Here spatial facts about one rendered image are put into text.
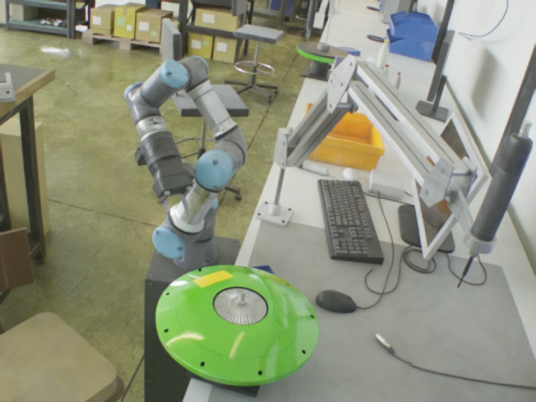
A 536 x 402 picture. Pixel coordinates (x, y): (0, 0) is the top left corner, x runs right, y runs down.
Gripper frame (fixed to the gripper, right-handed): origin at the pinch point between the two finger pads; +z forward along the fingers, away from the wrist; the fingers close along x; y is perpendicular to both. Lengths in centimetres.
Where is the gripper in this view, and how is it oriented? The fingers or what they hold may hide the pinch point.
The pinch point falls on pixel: (182, 223)
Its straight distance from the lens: 108.0
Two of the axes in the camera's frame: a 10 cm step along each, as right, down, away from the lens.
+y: 4.5, -4.0, -8.0
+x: 8.0, -2.2, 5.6
